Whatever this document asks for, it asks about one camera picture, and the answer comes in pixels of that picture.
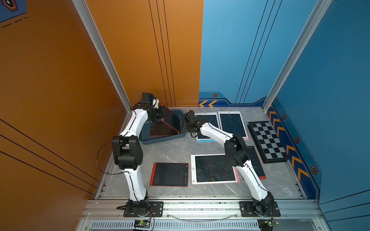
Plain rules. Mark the right aluminium corner post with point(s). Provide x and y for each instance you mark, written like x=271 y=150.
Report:
x=303 y=39

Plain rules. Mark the aluminium corner post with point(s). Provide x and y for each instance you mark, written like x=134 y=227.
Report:
x=303 y=39
x=91 y=27

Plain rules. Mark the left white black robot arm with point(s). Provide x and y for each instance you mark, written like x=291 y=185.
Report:
x=128 y=154

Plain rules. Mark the pink writing tablet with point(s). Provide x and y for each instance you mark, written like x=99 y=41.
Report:
x=232 y=122
x=212 y=169

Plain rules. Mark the right green circuit board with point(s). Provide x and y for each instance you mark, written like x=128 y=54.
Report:
x=267 y=225

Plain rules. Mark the red writing tablet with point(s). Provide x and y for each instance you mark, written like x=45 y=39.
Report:
x=168 y=126
x=169 y=175
x=253 y=156

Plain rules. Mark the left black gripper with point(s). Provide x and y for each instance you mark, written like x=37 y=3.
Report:
x=161 y=114

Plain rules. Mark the left green circuit board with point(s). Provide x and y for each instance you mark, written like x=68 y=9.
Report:
x=142 y=225

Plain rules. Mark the aluminium front rail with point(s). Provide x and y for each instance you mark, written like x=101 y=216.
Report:
x=202 y=209

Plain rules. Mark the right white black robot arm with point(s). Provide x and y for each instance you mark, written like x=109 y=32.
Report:
x=237 y=156

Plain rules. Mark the black grey chessboard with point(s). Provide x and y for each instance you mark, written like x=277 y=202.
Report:
x=267 y=142

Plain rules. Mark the green circuit board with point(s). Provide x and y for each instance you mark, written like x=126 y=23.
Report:
x=142 y=225
x=267 y=225

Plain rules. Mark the teal storage box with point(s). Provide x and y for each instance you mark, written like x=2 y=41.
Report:
x=146 y=139

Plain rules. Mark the light blue writing tablet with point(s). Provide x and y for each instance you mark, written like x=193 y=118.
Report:
x=211 y=117

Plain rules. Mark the left aluminium corner post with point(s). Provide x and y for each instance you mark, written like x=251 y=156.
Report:
x=91 y=27

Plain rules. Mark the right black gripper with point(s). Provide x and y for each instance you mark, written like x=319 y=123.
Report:
x=184 y=126

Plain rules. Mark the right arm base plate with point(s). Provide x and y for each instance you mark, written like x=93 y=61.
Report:
x=251 y=209

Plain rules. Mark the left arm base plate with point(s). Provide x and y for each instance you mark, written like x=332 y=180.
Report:
x=134 y=209

